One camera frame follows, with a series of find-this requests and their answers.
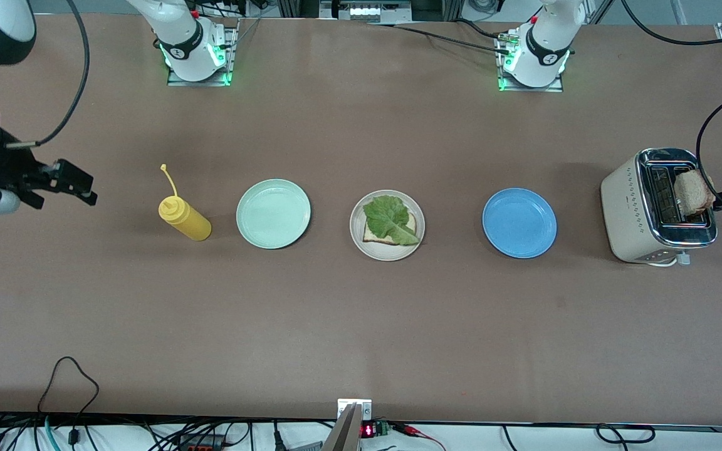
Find white bread slice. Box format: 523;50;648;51
674;169;716;218
362;212;418;246

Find yellow squeeze bottle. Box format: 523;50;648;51
158;164;212;242

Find green lettuce leaf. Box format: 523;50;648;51
362;195;421;246

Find pale green plate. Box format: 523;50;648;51
236;179;312;250

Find blue plate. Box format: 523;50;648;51
482;187;558;259

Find beige plate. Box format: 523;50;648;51
349;189;426;262

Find small white mounting plate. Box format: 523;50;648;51
337;399;372;420

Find beige chrome toaster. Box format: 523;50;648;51
600;148;719;267

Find black device with white lights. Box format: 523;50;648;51
320;0;413;23

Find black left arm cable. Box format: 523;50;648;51
621;0;722;219

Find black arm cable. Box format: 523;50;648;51
7;0;91;148
621;0;722;219

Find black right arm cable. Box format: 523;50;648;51
7;0;91;148

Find thin black looped cable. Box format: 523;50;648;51
38;356;100;448

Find black coiled cable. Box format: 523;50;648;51
596;424;656;444

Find thick black base cable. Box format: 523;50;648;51
367;19;515;56

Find red clip wires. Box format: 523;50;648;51
392;423;446;451

